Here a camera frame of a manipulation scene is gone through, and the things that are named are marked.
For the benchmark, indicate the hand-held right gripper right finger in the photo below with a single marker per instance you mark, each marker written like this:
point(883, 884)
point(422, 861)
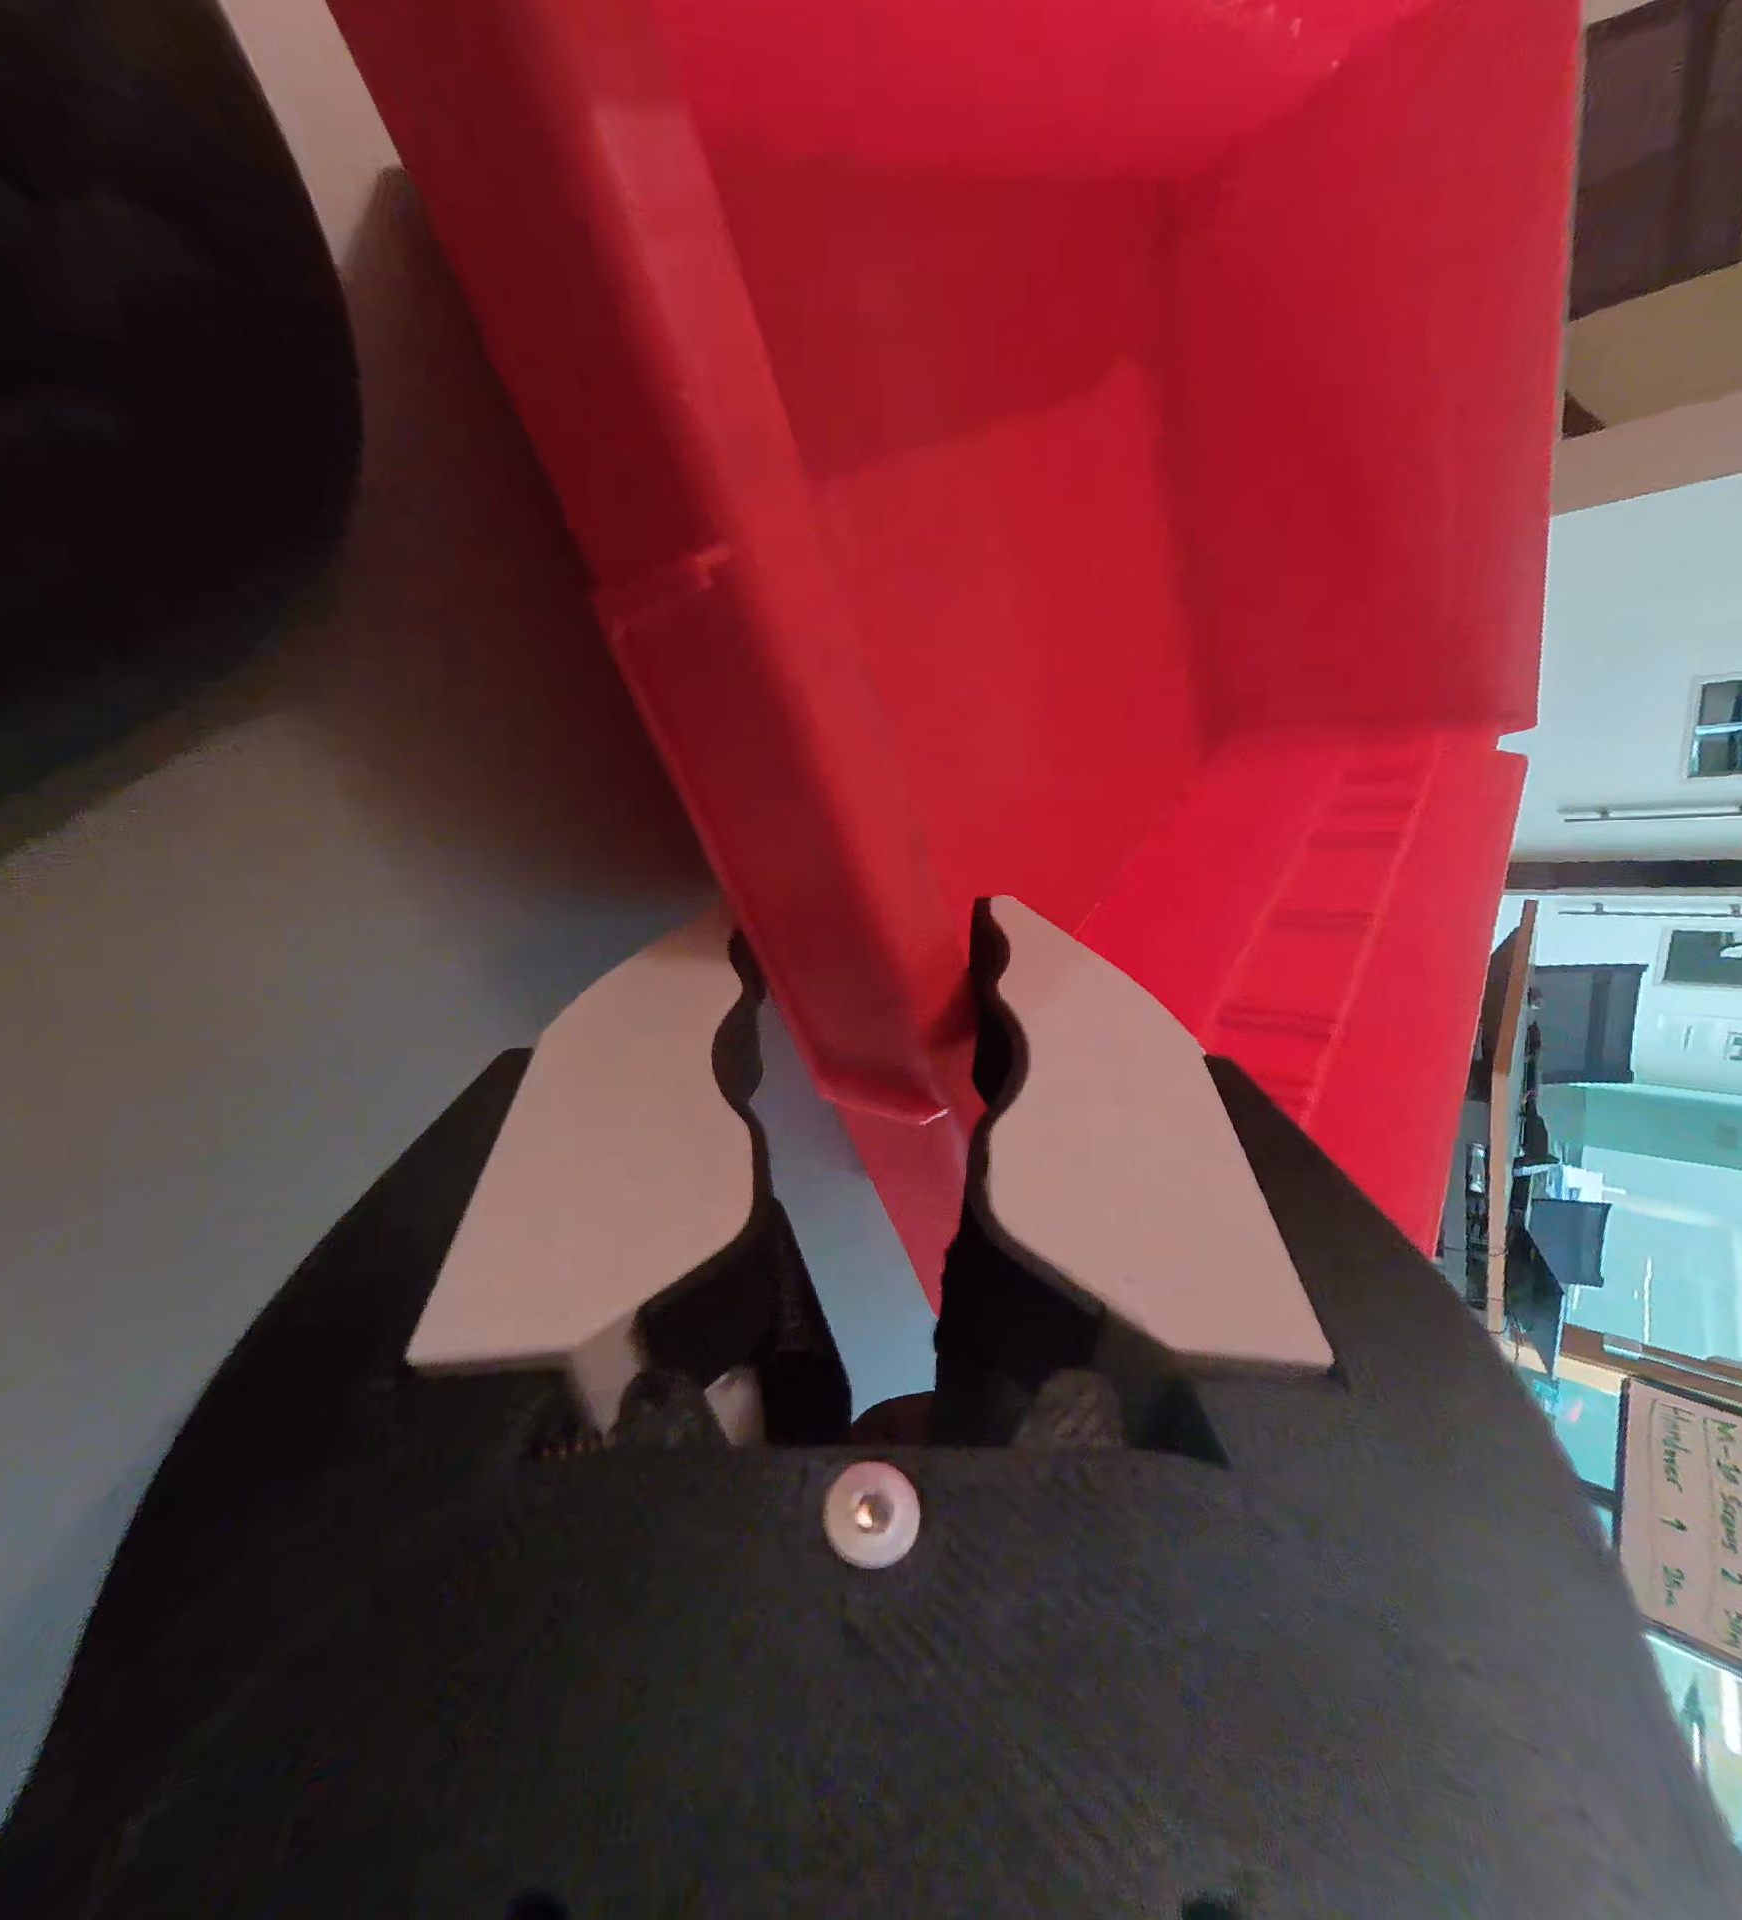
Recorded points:
point(1128, 1186)

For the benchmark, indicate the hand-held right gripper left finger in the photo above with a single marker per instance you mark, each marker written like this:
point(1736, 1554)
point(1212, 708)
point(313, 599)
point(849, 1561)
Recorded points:
point(601, 1186)

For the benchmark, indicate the red plastic bin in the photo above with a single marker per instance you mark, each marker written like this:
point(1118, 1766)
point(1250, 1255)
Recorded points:
point(1035, 525)

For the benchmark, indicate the whiteboard with ruled table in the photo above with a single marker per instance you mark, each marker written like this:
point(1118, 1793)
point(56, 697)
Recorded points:
point(1710, 1531)

